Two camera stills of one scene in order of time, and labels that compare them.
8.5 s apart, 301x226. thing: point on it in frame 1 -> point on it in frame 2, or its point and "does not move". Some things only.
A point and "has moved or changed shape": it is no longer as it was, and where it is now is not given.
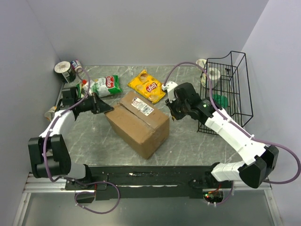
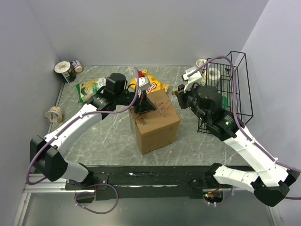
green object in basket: (223, 100) does not move
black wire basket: (231, 88) does not move
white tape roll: (214, 75) does not move
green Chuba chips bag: (101, 87) does not move
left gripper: (98, 106) -> (143, 103)
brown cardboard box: (140, 125) has moved or changed shape
